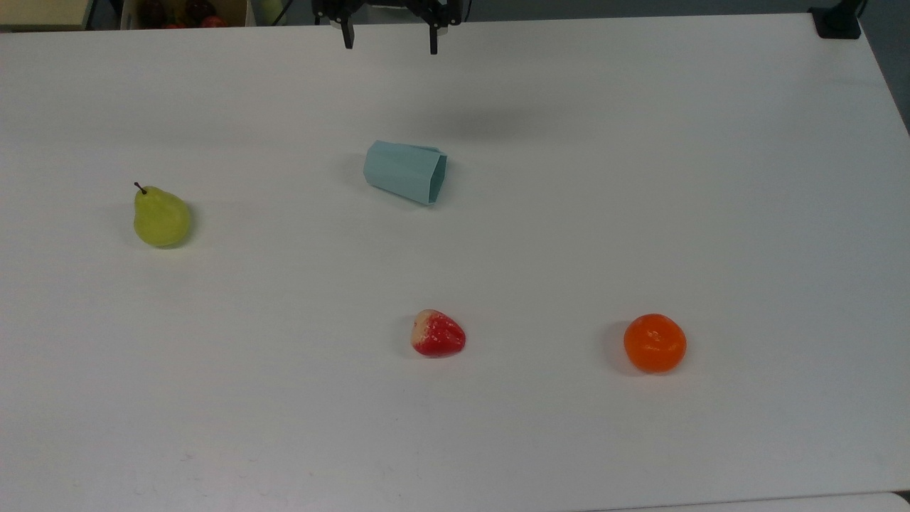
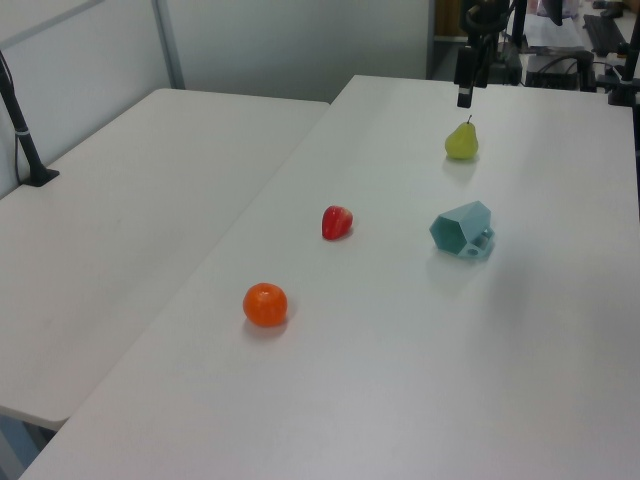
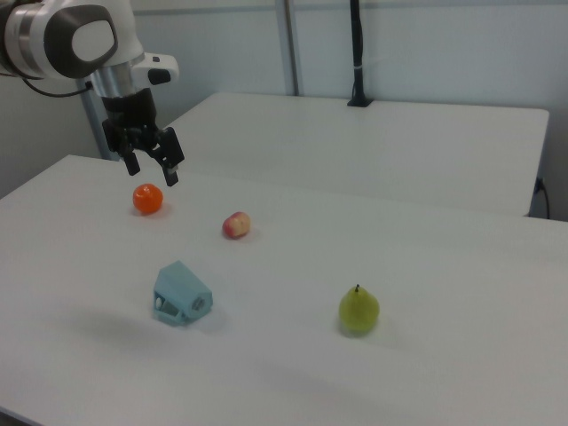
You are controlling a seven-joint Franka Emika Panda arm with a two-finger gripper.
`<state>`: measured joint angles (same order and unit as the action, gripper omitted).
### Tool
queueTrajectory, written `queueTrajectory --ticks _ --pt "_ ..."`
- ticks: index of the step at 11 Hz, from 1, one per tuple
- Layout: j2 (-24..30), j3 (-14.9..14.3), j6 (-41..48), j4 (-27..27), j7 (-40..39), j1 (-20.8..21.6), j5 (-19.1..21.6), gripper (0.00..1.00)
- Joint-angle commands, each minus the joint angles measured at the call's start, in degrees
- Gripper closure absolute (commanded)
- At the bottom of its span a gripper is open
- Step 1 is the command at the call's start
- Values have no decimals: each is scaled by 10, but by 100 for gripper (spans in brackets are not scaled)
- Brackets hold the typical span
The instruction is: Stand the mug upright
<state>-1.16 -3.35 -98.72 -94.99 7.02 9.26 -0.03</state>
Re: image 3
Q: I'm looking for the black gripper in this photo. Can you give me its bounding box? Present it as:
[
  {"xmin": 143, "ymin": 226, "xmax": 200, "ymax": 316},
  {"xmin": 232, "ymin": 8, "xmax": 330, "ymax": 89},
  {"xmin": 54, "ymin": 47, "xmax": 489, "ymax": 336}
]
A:
[{"xmin": 101, "ymin": 88, "xmax": 185, "ymax": 187}]

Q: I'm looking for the orange tangerine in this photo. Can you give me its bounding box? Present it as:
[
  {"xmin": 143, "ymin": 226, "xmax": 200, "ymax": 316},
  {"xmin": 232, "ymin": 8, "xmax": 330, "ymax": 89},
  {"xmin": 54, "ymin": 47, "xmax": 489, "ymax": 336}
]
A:
[{"xmin": 132, "ymin": 183, "xmax": 165, "ymax": 217}]

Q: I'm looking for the red yellow apple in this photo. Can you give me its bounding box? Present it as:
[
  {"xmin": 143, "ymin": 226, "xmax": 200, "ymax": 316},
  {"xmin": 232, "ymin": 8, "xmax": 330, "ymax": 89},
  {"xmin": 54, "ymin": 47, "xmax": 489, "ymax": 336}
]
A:
[{"xmin": 222, "ymin": 211, "xmax": 253, "ymax": 241}]

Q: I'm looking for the black pole with base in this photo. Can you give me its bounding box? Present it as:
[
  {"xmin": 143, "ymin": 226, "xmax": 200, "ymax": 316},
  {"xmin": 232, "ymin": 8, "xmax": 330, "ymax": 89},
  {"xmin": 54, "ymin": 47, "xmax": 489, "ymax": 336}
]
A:
[{"xmin": 346, "ymin": 0, "xmax": 373, "ymax": 108}]

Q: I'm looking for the green pear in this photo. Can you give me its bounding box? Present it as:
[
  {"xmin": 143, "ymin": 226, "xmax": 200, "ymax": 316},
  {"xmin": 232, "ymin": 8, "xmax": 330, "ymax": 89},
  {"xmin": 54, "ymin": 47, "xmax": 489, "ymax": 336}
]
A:
[{"xmin": 339, "ymin": 283, "xmax": 381, "ymax": 335}]

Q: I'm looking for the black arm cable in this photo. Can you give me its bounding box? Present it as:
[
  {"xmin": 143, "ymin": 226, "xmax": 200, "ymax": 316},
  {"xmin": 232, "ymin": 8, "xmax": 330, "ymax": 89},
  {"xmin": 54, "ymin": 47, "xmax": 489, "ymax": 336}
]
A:
[{"xmin": 16, "ymin": 75, "xmax": 95, "ymax": 98}]

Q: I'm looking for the grey metal wall post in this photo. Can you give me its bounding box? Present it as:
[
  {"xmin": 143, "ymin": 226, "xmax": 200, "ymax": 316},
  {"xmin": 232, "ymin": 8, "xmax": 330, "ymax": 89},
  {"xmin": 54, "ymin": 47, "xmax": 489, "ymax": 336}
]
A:
[{"xmin": 277, "ymin": 0, "xmax": 304, "ymax": 96}]

